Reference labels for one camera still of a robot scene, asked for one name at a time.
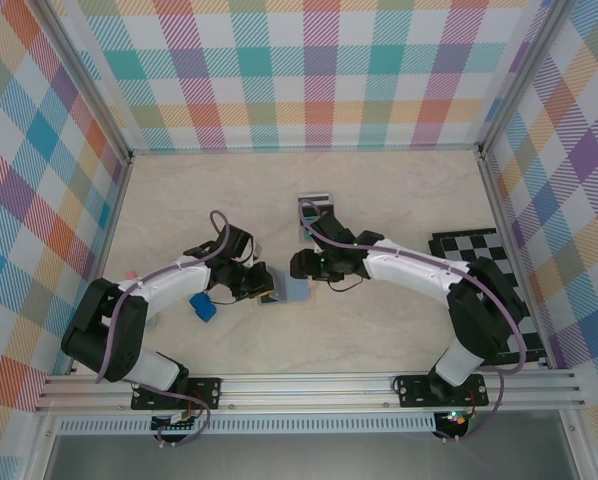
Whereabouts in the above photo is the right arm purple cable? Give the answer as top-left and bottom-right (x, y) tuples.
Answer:
(297, 198), (528, 444)

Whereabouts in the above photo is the beige leather card holder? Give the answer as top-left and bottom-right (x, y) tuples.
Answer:
(256, 267), (314, 307)

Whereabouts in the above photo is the small electronics board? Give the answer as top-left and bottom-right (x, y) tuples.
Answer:
(150, 412), (201, 434)
(436, 408), (475, 432)

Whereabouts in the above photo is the slotted grey cable duct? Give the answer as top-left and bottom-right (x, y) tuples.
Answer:
(56, 418), (438, 435)

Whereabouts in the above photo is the aluminium side rail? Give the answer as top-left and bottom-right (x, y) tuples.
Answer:
(66, 155), (134, 376)
(477, 147), (553, 370)

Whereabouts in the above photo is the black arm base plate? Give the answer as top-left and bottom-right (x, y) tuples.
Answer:
(130, 377), (224, 410)
(395, 372), (490, 409)

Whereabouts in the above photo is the blue toy block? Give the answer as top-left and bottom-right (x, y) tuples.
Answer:
(189, 292), (219, 324)

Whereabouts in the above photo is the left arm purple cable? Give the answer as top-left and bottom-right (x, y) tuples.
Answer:
(94, 209), (214, 448)

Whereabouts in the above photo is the aluminium back rail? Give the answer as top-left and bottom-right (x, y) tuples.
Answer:
(128, 146), (483, 155)

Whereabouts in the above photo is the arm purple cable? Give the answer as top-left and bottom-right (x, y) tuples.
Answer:
(297, 198), (528, 444)
(94, 209), (214, 448)

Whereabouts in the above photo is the black and grey checkerboard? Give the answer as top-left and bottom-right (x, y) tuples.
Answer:
(426, 228), (549, 364)

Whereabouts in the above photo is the aluminium frame post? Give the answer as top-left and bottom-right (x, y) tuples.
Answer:
(477, 0), (575, 161)
(37, 0), (134, 166)

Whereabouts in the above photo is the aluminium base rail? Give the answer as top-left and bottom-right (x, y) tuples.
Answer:
(33, 372), (588, 414)

